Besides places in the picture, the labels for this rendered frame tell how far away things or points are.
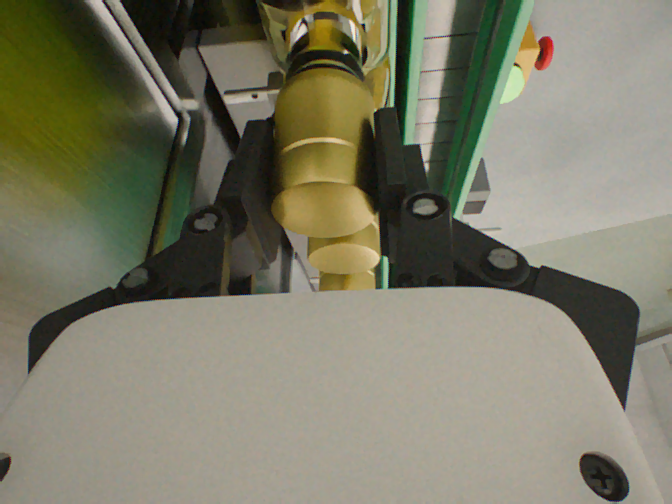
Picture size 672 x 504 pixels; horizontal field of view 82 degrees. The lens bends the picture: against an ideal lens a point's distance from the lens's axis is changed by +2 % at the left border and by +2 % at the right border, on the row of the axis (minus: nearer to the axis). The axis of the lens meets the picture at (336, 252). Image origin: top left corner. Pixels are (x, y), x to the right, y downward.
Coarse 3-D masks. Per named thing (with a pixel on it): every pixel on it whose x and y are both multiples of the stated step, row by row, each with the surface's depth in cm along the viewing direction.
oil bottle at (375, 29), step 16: (336, 0) 14; (352, 0) 14; (368, 0) 14; (384, 0) 15; (272, 16) 15; (288, 16) 14; (304, 16) 14; (352, 16) 14; (368, 16) 15; (384, 16) 15; (272, 32) 15; (288, 32) 15; (368, 32) 15; (384, 32) 16; (272, 48) 16; (368, 48) 16; (384, 48) 16; (288, 64) 16; (368, 64) 16
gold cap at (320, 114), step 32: (288, 96) 12; (320, 96) 12; (352, 96) 12; (288, 128) 12; (320, 128) 11; (352, 128) 11; (288, 160) 11; (320, 160) 11; (352, 160) 11; (288, 192) 11; (320, 192) 11; (352, 192) 11; (288, 224) 12; (320, 224) 12; (352, 224) 12
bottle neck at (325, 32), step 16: (320, 16) 14; (336, 16) 14; (304, 32) 14; (320, 32) 14; (336, 32) 14; (352, 32) 14; (288, 48) 15; (304, 48) 13; (320, 48) 13; (336, 48) 13; (352, 48) 14; (304, 64) 13; (320, 64) 13; (336, 64) 13; (352, 64) 13
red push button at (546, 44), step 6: (546, 36) 48; (540, 42) 49; (546, 42) 47; (552, 42) 47; (540, 48) 49; (546, 48) 47; (552, 48) 47; (540, 54) 49; (546, 54) 48; (552, 54) 48; (540, 60) 49; (546, 60) 48; (540, 66) 49; (546, 66) 49
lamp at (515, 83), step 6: (516, 66) 46; (516, 72) 46; (522, 72) 47; (510, 78) 46; (516, 78) 46; (522, 78) 46; (510, 84) 46; (516, 84) 46; (522, 84) 46; (504, 90) 46; (510, 90) 46; (516, 90) 47; (504, 96) 47; (510, 96) 47; (516, 96) 48; (504, 102) 49
